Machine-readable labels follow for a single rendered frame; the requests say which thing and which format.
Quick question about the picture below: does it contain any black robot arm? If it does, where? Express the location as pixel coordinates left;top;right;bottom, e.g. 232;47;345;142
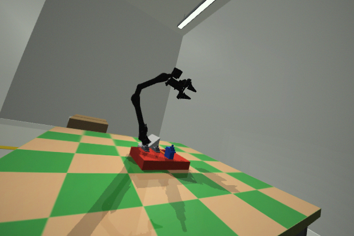
131;67;183;146

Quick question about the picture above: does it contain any red flat deck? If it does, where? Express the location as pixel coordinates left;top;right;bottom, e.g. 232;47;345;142
130;144;190;170

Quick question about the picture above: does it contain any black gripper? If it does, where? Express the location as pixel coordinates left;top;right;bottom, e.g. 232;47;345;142
174;78;196;99

